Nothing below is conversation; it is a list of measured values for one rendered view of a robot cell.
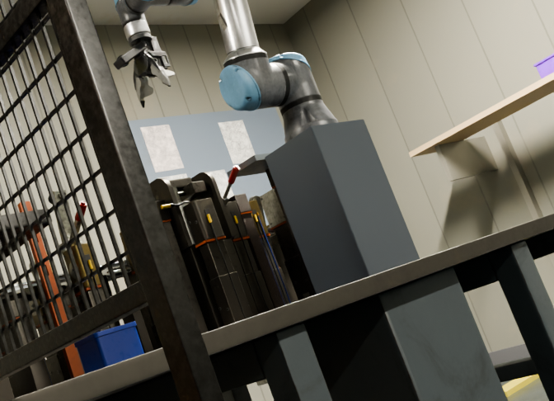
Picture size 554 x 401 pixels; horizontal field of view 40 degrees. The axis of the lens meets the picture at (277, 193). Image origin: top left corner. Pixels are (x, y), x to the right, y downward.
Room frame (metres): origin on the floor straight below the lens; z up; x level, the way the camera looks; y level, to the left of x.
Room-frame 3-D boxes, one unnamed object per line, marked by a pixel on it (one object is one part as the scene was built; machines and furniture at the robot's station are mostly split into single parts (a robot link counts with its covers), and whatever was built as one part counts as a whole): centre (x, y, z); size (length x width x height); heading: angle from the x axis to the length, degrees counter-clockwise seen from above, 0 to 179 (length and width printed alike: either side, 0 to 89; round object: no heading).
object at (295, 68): (1.98, -0.14, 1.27); 0.13 x 0.12 x 0.14; 130
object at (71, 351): (1.93, 0.63, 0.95); 0.03 x 0.01 x 0.50; 137
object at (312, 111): (1.98, -0.14, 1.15); 0.15 x 0.15 x 0.10
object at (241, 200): (2.37, 0.13, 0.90); 0.05 x 0.05 x 0.40; 47
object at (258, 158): (2.38, -0.05, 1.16); 0.37 x 0.14 x 0.02; 137
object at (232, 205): (2.33, 0.17, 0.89); 0.12 x 0.07 x 0.38; 47
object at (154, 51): (2.22, 0.22, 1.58); 0.09 x 0.08 x 0.12; 136
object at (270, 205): (2.56, -0.01, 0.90); 0.13 x 0.08 x 0.41; 47
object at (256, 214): (2.44, 0.11, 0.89); 0.12 x 0.08 x 0.38; 47
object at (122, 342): (1.69, 0.46, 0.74); 0.11 x 0.10 x 0.09; 137
